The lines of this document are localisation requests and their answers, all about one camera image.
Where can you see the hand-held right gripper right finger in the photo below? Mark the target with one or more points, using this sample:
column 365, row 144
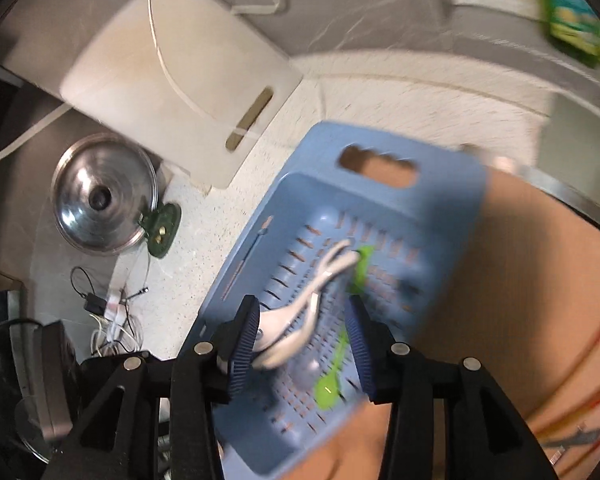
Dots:
column 360, row 355

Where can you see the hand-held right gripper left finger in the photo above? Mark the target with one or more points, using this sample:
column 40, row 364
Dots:
column 242, row 345

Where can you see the white plastic spoon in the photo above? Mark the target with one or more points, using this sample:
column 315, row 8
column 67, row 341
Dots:
column 300, row 335
column 280, row 320

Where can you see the green plastic fork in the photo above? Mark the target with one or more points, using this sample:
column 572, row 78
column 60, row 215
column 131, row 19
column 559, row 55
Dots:
column 362, row 265

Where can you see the blue plastic basket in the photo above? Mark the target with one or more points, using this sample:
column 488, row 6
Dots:
column 430, row 200

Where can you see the pile of colour-tipped chopsticks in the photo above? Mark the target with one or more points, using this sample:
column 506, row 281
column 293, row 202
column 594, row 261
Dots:
column 590, row 355

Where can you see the green lid holder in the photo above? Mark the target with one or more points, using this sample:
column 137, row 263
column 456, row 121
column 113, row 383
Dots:
column 161, row 230

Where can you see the steel pot lid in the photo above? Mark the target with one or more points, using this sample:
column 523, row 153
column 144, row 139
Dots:
column 100, row 195

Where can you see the black glass-lid appliance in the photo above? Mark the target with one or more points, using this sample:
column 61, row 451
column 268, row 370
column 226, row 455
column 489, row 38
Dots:
column 25, row 390

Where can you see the white cutting board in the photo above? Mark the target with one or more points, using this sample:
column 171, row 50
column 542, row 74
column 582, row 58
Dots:
column 145, row 75

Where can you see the stainless steel sink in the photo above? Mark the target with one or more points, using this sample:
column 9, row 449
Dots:
column 580, row 160

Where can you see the green dish soap bottle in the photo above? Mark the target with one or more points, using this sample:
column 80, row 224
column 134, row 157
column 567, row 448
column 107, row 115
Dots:
column 572, row 10

